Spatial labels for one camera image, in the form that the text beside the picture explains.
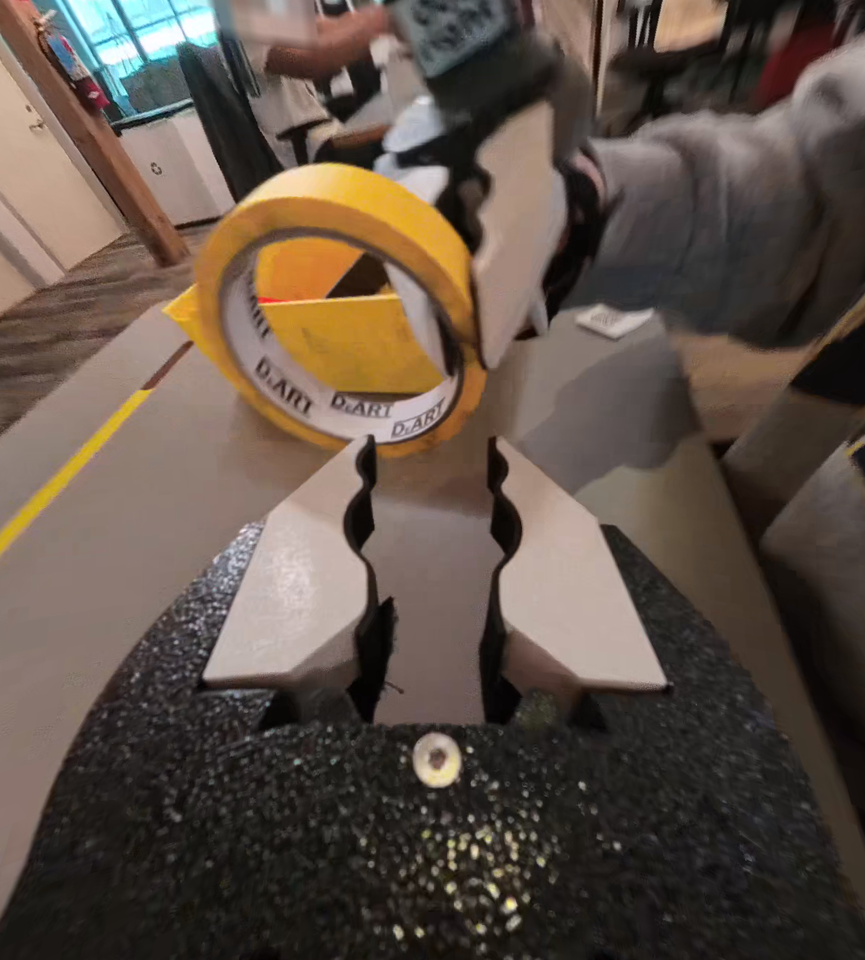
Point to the yellow tape roll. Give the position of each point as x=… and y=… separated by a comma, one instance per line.
x=327, y=195

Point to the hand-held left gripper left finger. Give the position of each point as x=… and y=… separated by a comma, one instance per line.
x=290, y=600

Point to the white printed paper slip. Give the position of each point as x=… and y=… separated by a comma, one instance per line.
x=612, y=321

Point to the yellow tape strip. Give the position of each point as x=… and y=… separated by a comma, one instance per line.
x=42, y=495

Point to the white cabinet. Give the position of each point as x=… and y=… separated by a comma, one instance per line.
x=170, y=172

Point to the black office chair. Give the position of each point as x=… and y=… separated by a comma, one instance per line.
x=222, y=127

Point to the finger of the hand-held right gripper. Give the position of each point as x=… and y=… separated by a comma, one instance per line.
x=425, y=322
x=519, y=225

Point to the person's right forearm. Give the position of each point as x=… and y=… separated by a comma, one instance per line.
x=740, y=210

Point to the yellow plastic bin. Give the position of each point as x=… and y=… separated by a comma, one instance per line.
x=342, y=337

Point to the wooden post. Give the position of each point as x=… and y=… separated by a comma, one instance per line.
x=102, y=150

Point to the red fire extinguisher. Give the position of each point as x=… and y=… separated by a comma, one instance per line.
x=76, y=67

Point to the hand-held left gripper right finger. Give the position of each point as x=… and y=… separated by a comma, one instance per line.
x=575, y=600

